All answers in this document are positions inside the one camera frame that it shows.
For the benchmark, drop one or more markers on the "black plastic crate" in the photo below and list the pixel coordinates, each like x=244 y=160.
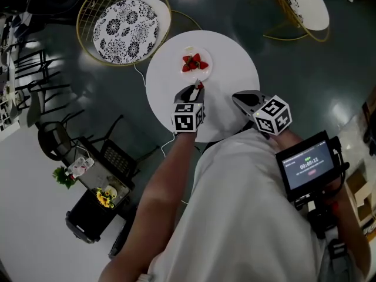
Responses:
x=88 y=222
x=122 y=236

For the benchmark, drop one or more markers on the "black glass side table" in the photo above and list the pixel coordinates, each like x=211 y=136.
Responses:
x=97 y=175

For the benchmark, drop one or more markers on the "green potted plant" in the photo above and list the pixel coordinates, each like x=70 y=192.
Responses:
x=63 y=176

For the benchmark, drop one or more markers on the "round floral cushion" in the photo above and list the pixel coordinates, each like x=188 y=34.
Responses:
x=126 y=31

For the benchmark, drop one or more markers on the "round white table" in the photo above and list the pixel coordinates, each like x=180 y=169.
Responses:
x=232 y=66

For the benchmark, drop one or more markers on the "red strawberry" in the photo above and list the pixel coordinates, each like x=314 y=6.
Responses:
x=186 y=67
x=186 y=59
x=201 y=85
x=196 y=57
x=203 y=65

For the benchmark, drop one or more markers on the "clear plastic bottle red label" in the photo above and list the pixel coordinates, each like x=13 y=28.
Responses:
x=75 y=170
x=85 y=162

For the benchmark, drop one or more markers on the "white plate of strawberries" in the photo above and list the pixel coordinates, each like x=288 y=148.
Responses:
x=195 y=75

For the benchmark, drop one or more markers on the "person's white shirt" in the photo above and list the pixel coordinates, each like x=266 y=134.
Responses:
x=241 y=216

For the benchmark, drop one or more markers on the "black monitor screen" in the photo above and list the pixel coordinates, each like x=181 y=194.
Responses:
x=308 y=166

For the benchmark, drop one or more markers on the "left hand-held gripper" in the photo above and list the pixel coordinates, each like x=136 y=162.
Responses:
x=185 y=119

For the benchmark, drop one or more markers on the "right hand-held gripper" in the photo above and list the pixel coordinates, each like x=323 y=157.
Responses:
x=271 y=116

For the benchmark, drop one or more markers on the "black metal chair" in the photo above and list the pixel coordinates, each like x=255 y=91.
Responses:
x=55 y=140

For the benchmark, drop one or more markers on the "sunflower pot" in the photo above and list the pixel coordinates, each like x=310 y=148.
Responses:
x=104 y=198

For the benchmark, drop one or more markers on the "person's left forearm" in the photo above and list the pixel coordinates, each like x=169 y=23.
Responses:
x=155 y=204

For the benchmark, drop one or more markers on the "open cardboard box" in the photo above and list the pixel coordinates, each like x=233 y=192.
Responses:
x=362 y=195

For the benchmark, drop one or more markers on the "person's right forearm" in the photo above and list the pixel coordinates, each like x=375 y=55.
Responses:
x=287 y=140

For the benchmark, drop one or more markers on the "black monitor mount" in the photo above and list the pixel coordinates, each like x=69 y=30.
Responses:
x=320 y=216

